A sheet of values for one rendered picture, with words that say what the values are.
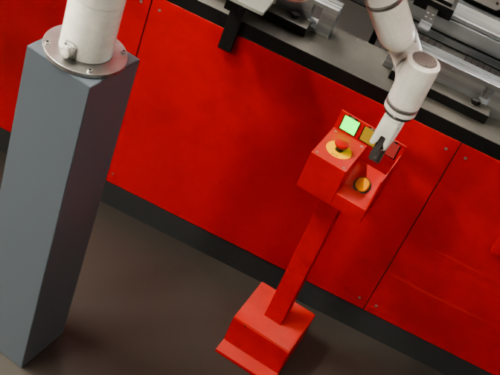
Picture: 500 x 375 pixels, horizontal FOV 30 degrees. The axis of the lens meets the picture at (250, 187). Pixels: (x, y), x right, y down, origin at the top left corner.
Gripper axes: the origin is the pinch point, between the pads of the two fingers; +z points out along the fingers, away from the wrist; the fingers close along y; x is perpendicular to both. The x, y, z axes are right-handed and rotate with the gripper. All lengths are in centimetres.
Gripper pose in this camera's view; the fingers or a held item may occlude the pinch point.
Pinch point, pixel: (376, 154)
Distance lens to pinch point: 242.9
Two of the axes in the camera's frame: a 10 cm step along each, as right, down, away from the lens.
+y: -4.7, 5.3, -7.0
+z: -2.6, 6.7, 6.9
